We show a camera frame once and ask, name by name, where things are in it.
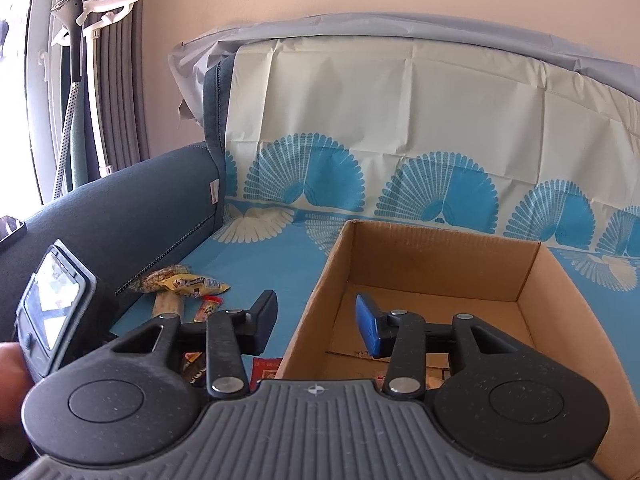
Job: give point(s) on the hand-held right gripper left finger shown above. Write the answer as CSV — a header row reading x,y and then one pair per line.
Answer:
x,y
262,320

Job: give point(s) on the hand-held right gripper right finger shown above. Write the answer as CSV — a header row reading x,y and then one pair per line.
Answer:
x,y
367,325

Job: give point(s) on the red snack packet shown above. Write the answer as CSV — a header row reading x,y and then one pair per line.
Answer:
x,y
267,371

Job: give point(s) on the small red yellow snack stick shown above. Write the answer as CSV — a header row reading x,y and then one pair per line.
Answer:
x,y
207,309

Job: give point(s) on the yellow snack bar packet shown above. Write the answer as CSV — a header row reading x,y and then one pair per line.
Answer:
x,y
200,284

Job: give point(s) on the orange snack packet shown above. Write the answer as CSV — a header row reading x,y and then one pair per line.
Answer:
x,y
194,370

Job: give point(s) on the beige long snack packet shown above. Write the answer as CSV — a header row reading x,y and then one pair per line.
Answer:
x,y
167,305

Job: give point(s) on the clear nut snack packet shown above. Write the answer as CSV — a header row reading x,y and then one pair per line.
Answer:
x,y
152,280

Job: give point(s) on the brown cardboard box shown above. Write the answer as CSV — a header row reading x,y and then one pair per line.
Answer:
x,y
450,255

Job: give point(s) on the person's left hand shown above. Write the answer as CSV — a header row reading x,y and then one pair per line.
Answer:
x,y
12,385

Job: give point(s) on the dark flat device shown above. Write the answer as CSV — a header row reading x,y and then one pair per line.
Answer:
x,y
11,230

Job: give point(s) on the blue fabric sofa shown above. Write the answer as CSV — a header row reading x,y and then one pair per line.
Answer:
x,y
125,210

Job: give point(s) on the window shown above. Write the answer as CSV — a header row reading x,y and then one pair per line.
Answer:
x,y
20,85

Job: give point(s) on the blue fan printed cloth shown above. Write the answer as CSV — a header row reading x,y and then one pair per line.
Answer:
x,y
400,110

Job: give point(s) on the grey pleated curtain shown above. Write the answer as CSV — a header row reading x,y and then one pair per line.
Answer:
x,y
125,85

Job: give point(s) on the grey cover sheet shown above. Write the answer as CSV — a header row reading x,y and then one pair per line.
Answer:
x,y
450,27

